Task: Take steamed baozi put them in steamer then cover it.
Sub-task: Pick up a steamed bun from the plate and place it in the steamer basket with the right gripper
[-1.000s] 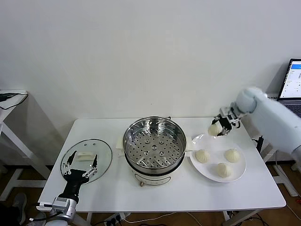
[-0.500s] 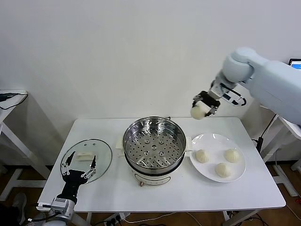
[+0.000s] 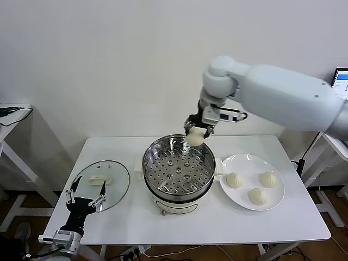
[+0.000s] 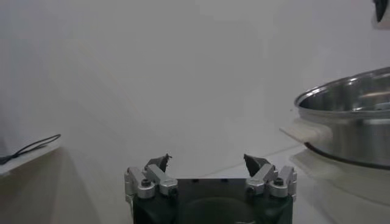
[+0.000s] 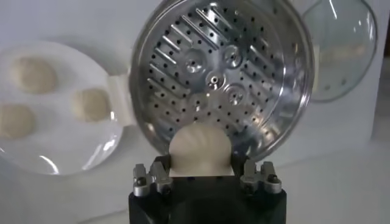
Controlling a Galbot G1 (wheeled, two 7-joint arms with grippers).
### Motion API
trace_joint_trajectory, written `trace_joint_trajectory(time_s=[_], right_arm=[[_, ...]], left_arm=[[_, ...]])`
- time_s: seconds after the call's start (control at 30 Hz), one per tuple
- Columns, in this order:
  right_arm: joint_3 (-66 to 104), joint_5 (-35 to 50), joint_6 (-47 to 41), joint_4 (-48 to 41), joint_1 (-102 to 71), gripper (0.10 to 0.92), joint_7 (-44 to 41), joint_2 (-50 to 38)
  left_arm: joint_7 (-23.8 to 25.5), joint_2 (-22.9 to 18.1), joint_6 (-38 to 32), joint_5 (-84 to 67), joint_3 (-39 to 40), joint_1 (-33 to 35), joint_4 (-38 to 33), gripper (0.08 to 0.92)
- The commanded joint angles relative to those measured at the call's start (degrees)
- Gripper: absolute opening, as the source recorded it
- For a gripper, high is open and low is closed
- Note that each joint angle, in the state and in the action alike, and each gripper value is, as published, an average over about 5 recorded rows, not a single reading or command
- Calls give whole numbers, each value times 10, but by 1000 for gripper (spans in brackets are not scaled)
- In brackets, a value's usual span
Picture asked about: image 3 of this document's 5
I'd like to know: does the white power strip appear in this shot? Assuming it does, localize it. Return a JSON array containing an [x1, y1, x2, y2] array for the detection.
[[119, 246, 152, 259]]

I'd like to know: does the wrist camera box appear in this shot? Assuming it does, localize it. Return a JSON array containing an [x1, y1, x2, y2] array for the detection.
[[38, 229, 73, 247], [203, 105, 237, 123]]

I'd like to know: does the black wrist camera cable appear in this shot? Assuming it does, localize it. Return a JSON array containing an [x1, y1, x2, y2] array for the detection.
[[217, 107, 248, 123]]

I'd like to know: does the black hanging power cable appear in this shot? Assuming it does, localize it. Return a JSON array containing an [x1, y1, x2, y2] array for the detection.
[[290, 132, 324, 175]]

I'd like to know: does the grey sneaker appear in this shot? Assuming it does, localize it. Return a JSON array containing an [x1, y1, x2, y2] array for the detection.
[[13, 221, 32, 255]]

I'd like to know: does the white side table with cable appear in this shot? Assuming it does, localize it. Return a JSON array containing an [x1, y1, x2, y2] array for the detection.
[[0, 104, 59, 233]]

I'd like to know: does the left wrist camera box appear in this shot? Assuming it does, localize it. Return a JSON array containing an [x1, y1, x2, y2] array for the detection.
[[38, 229, 73, 247]]

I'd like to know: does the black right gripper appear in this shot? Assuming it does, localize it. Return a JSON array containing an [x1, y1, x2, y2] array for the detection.
[[184, 100, 217, 140]]

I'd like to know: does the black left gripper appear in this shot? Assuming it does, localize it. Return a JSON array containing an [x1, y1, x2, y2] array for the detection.
[[60, 176, 107, 232]]

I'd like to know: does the white side table with laptop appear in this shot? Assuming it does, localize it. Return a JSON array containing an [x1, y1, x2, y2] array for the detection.
[[299, 132, 348, 228]]

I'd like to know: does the stainless steel steamer basket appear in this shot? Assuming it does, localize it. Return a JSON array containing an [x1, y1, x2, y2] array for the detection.
[[135, 134, 223, 196]]

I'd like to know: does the white steamed baozi bun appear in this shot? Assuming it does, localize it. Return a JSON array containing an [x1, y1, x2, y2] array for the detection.
[[258, 171, 278, 189], [225, 171, 244, 190], [247, 187, 269, 206], [185, 127, 206, 147]]

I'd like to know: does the white round plate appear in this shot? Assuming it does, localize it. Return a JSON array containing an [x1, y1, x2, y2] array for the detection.
[[219, 154, 285, 212]]

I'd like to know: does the open laptop computer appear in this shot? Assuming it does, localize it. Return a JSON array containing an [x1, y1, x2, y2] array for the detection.
[[331, 67, 348, 100]]

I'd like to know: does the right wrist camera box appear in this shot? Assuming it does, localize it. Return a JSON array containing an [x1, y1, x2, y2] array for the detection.
[[203, 105, 237, 123]]

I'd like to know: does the round glass lid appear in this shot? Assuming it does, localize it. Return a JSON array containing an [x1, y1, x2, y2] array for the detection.
[[71, 160, 131, 213]]

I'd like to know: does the black cable with adapter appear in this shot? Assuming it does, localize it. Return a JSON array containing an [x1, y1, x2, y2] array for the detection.
[[0, 107, 33, 127]]

